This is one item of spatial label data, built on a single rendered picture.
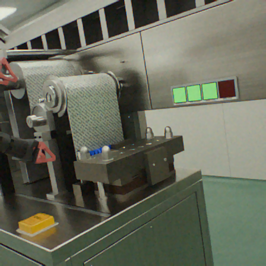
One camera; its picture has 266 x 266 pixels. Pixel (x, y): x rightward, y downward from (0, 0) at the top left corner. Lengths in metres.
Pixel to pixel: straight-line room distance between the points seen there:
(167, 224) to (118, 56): 0.69
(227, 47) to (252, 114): 2.57
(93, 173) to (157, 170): 0.22
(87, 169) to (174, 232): 0.36
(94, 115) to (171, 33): 0.40
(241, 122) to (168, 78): 2.54
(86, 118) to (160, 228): 0.45
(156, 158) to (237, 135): 2.69
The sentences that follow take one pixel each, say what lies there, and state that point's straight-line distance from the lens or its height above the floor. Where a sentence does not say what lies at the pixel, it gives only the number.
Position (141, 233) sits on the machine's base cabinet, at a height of 0.81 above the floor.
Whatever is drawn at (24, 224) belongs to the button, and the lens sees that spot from 0.93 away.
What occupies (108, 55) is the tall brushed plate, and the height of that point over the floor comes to 1.39.
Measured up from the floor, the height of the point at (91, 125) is 1.13.
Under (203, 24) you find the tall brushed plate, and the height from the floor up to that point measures 1.40.
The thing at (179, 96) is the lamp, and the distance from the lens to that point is 1.15.
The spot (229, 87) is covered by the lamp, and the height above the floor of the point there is 1.19.
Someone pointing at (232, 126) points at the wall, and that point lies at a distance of 3.71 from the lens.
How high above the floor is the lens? 1.23
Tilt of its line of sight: 9 degrees down
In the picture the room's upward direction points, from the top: 9 degrees counter-clockwise
